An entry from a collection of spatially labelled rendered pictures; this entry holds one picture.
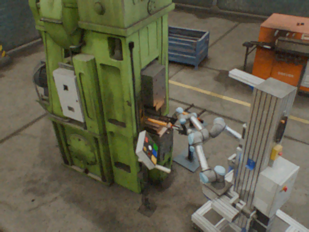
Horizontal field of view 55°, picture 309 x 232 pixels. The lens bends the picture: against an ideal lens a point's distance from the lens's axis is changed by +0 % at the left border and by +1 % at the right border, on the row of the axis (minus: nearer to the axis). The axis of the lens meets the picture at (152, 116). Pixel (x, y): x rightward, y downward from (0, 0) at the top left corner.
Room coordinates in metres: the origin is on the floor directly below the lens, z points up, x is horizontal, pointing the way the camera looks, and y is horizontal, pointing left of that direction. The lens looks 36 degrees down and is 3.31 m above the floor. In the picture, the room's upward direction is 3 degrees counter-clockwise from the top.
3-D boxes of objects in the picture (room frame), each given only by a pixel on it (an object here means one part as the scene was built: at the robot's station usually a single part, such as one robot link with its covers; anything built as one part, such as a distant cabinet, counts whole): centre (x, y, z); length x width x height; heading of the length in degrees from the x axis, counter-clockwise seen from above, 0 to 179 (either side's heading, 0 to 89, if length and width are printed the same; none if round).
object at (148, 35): (3.22, 0.18, 2.06); 0.44 x 0.41 x 0.47; 58
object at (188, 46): (7.03, -0.81, 0.36); 1.20 x 0.80 x 0.72; 60
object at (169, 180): (2.97, -0.14, 0.01); 0.58 x 0.39 x 0.01; 148
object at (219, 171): (2.14, -0.67, 0.98); 0.13 x 0.12 x 0.14; 107
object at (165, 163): (3.16, 0.06, 0.23); 0.55 x 0.37 x 0.47; 58
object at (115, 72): (2.94, 0.36, 1.15); 0.44 x 0.26 x 2.30; 58
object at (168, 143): (3.16, 0.06, 0.69); 0.56 x 0.38 x 0.45; 58
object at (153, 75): (3.14, 0.06, 1.56); 0.42 x 0.39 x 0.40; 58
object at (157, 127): (3.11, 0.08, 0.96); 0.42 x 0.20 x 0.09; 58
